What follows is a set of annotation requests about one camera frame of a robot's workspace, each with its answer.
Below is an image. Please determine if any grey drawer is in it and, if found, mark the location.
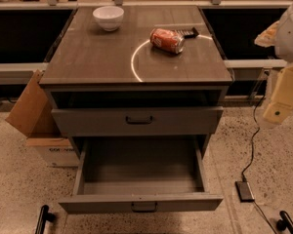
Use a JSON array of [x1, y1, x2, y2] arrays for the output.
[[60, 136, 223, 215], [52, 106, 223, 137]]

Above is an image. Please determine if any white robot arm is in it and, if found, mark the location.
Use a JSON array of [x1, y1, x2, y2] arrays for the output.
[[254, 4, 293, 124]]

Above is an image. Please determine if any grey top drawer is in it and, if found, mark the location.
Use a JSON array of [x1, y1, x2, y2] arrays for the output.
[[52, 106, 223, 137]]

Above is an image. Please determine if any grey drawer cabinet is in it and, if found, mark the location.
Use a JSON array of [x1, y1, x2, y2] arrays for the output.
[[40, 6, 232, 150]]

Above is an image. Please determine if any black power adapter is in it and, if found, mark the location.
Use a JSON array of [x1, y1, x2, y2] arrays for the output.
[[235, 181, 255, 202]]

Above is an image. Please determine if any orange soda can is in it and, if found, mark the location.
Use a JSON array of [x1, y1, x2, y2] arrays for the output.
[[149, 28, 185, 55]]

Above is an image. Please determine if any white ceramic bowl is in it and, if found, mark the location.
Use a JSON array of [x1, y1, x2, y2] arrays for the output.
[[93, 6, 124, 31]]

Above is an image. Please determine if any cardboard box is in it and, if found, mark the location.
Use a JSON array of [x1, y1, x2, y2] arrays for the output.
[[6, 70, 79, 167]]

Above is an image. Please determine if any black power cable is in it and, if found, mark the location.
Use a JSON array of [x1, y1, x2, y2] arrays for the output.
[[240, 95, 277, 234]]

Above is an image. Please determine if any black right base handle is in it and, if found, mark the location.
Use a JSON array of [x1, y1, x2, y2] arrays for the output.
[[276, 211, 293, 234]]

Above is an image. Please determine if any black base handle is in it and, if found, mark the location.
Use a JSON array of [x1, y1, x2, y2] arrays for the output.
[[35, 205, 56, 234], [276, 211, 293, 234]]

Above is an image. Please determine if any black left base handle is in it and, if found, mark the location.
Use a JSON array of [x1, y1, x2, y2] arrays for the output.
[[35, 205, 56, 234]]

